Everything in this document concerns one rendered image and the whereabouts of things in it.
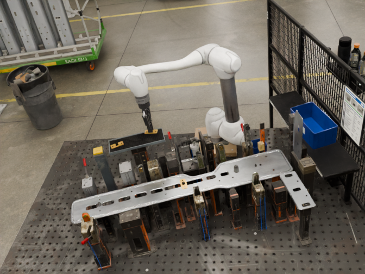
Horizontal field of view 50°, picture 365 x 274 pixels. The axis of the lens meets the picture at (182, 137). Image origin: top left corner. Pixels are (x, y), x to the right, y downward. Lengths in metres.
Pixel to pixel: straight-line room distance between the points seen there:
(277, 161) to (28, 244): 1.74
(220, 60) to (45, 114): 3.05
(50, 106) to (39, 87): 0.31
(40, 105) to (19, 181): 0.98
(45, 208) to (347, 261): 2.05
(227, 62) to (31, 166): 2.93
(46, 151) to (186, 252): 2.78
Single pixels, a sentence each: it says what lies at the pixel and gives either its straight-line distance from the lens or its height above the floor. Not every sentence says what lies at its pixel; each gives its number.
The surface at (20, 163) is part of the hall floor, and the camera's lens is 4.87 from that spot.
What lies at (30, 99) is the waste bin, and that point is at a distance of 4.98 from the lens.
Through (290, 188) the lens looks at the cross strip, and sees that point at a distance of 2.37.
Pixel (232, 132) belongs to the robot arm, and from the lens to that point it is 2.82.
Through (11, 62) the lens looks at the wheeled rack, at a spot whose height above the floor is 0.31.
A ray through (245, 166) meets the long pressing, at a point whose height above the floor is 1.00.
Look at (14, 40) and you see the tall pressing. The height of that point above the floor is 0.51.
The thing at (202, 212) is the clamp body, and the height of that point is 0.95.
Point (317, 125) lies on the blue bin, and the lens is 2.77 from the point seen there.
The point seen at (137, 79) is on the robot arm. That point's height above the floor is 1.62.
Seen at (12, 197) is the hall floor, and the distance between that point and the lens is 4.49.
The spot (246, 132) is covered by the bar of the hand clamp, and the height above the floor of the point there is 1.15.
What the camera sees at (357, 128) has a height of 1.26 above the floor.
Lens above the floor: 2.73
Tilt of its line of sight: 38 degrees down
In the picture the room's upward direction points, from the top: 11 degrees counter-clockwise
